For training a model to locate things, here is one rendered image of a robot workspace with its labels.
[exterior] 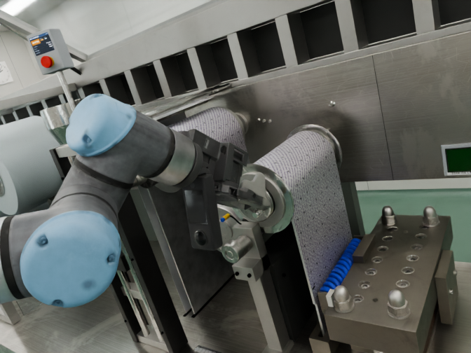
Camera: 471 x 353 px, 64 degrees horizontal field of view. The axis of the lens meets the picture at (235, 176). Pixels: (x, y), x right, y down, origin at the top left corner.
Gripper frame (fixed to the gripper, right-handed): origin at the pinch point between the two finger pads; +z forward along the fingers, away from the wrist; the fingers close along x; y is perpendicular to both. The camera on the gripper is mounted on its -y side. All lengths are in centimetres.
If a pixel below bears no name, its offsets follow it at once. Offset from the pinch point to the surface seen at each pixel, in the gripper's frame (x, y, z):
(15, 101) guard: 98, 34, -11
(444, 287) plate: -25.5, -8.5, 29.6
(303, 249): -4.3, -5.5, 11.6
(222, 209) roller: 11.8, 0.8, 4.8
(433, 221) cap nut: -21.4, 6.5, 40.8
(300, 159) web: -3.0, 12.3, 9.1
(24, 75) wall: 552, 229, 134
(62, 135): 71, 21, -5
